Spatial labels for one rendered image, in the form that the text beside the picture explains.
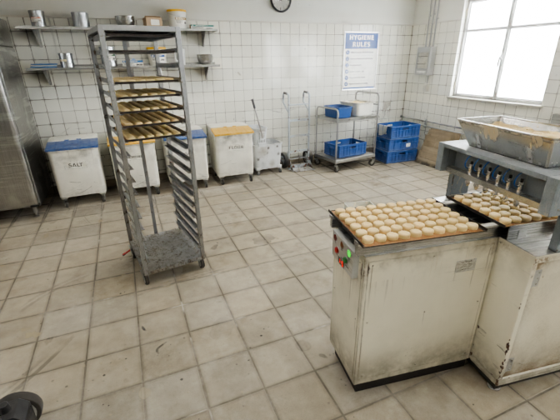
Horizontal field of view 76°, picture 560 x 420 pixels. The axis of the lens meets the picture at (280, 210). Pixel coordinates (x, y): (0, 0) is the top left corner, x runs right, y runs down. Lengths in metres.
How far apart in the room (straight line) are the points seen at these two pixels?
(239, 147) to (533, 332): 3.89
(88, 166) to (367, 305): 3.85
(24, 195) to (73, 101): 1.38
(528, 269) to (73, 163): 4.42
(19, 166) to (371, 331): 3.91
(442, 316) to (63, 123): 4.79
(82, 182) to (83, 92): 1.19
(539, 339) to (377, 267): 0.96
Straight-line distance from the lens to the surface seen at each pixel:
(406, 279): 1.76
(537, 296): 2.04
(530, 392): 2.47
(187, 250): 3.13
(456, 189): 2.37
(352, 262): 1.64
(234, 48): 5.54
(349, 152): 5.76
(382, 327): 1.87
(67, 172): 4.88
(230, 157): 4.98
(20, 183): 4.71
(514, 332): 2.08
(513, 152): 1.97
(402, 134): 6.21
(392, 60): 6.83
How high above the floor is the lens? 1.62
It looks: 23 degrees down
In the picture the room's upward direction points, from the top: 1 degrees counter-clockwise
